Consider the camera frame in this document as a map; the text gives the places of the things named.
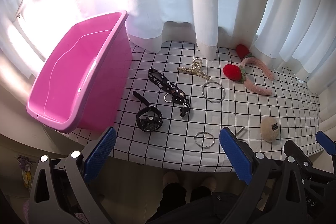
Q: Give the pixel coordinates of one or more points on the beige fluffy hair clip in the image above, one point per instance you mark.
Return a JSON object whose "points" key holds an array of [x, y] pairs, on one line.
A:
{"points": [[269, 129]]}

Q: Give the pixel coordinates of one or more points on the pink plastic tub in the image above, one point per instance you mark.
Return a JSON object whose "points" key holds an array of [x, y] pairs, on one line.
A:
{"points": [[82, 81]]}

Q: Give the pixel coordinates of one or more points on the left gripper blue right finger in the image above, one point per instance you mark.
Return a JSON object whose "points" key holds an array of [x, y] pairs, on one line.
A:
{"points": [[239, 154]]}

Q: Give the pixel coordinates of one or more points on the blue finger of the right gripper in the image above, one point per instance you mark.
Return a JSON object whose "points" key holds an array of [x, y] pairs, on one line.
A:
{"points": [[293, 150], [327, 144]]}

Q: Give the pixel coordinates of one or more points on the large silver bangle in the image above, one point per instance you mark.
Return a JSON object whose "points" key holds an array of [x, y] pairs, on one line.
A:
{"points": [[213, 92]]}

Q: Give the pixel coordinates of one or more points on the white curtain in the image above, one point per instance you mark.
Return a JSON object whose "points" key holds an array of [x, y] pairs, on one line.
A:
{"points": [[296, 34]]}

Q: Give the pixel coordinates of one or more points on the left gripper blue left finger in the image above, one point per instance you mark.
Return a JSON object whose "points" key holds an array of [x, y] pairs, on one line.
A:
{"points": [[98, 152]]}

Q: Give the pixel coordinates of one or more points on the black grid white tablecloth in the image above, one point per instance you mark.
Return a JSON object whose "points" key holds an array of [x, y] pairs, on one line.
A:
{"points": [[189, 137]]}

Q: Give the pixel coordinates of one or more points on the pearl gold hair claw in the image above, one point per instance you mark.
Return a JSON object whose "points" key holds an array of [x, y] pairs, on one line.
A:
{"points": [[195, 69]]}

